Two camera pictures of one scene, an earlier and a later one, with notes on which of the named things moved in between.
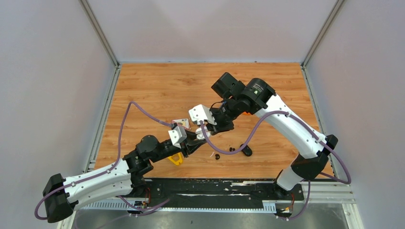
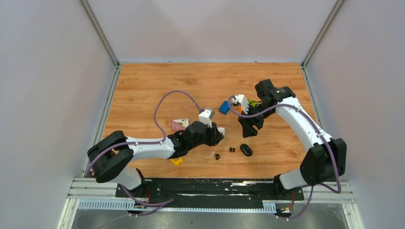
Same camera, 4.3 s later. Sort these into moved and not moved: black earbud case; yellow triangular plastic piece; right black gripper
Moved: right black gripper
Not moved: black earbud case; yellow triangular plastic piece
